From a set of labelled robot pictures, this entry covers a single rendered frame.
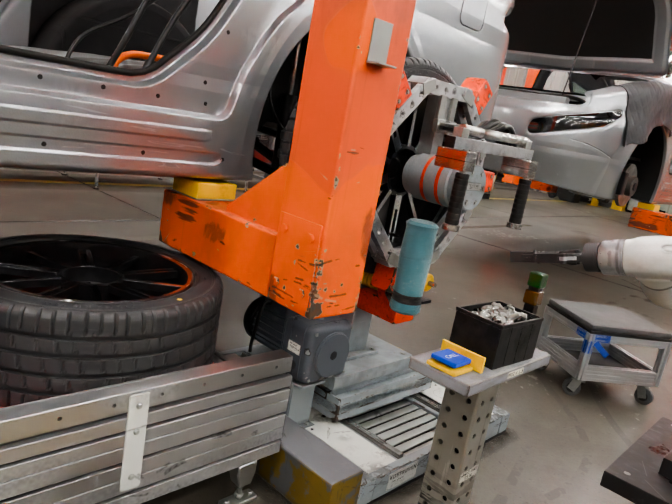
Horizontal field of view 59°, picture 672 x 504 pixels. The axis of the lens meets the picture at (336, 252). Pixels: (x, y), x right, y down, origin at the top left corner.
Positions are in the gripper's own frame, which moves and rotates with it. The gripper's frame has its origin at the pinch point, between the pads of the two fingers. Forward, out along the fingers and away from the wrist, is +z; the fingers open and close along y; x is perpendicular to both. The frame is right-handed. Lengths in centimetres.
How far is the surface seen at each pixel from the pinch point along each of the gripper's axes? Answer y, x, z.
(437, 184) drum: 11.6, -20.8, 19.4
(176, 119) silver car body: 62, -40, 67
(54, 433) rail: 109, 25, 45
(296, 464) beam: 51, 49, 40
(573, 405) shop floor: -89, 68, 16
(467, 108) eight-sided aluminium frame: -7.0, -43.8, 18.9
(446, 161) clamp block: 24.8, -25.5, 9.3
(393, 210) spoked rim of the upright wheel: 4.3, -14.3, 39.0
